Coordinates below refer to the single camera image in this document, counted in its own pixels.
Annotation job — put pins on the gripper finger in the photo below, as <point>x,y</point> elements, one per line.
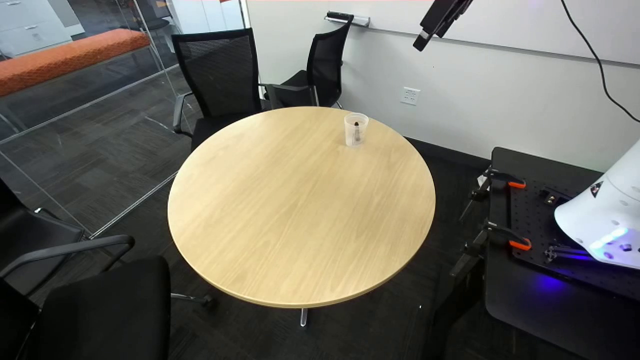
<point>442,17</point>

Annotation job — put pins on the black marker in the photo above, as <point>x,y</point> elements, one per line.
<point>357,131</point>

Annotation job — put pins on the clear plastic cup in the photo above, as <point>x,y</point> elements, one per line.
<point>356,135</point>

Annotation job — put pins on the whiteboard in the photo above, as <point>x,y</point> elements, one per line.
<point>500,22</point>

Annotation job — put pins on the silver whiteboard tray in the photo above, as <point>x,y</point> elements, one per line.
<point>347,20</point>

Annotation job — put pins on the black clamp with orange tip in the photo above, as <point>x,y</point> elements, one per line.
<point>505,179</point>
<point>500,236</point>

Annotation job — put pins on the pair of black mesh chairs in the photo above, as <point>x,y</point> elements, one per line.
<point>220,75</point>

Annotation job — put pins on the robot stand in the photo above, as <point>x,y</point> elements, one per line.
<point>520,300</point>

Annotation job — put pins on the orange bench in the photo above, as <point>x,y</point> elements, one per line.
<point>60,57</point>

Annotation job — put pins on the white cabinet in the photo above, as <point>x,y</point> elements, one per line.
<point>30,25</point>

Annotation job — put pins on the pair of black office chairs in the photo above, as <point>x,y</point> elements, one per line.
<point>100,310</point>

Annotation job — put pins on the white wall socket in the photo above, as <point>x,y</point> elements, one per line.
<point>410,96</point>

